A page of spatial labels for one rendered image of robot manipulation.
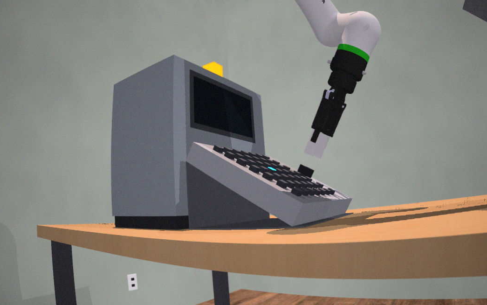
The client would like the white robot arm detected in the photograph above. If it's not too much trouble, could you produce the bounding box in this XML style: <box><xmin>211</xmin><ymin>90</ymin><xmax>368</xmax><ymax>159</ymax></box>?
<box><xmin>295</xmin><ymin>0</ymin><xmax>381</xmax><ymax>82</ymax></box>

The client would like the grey control console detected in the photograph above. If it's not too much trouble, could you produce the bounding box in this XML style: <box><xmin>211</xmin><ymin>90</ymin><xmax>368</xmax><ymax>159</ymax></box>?
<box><xmin>111</xmin><ymin>55</ymin><xmax>353</xmax><ymax>230</ymax></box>

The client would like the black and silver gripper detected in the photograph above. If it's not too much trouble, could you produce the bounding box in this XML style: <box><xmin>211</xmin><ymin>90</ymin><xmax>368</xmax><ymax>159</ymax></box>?
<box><xmin>304</xmin><ymin>71</ymin><xmax>357</xmax><ymax>159</ymax></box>

